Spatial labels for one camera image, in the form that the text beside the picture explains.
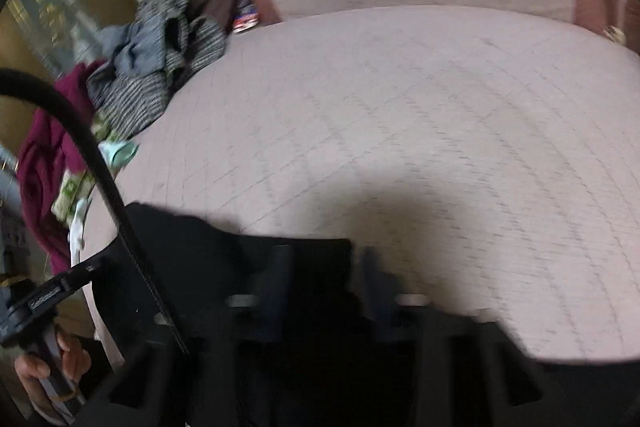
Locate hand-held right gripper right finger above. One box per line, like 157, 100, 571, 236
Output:
360, 247, 547, 427

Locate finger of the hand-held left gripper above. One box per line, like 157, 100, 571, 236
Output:
64, 246, 127, 291

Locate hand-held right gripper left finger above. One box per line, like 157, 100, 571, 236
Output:
95, 246, 294, 427

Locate black pants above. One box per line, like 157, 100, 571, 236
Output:
91, 202, 421, 427

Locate person's left hand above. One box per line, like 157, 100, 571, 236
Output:
14, 331, 94, 414

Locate white cloth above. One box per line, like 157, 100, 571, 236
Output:
66, 197, 92, 269

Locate green patterned cloth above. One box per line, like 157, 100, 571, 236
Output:
51, 109, 127, 224

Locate mint green cloth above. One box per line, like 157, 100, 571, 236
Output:
99, 138, 139, 168

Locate maroon garment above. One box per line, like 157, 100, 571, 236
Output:
17, 59, 109, 274

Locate pink quilted bed blanket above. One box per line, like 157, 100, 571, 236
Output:
82, 4, 640, 365

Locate grey-blue garment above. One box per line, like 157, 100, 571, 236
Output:
100, 14, 177, 78

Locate wooden cabinet with glass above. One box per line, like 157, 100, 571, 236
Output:
0, 0, 142, 148

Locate grey striped garment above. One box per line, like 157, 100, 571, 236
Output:
87, 0, 232, 142

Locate red and blue packet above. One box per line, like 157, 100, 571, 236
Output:
231, 0, 262, 34

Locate black cable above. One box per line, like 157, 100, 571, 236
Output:
0, 69, 193, 355

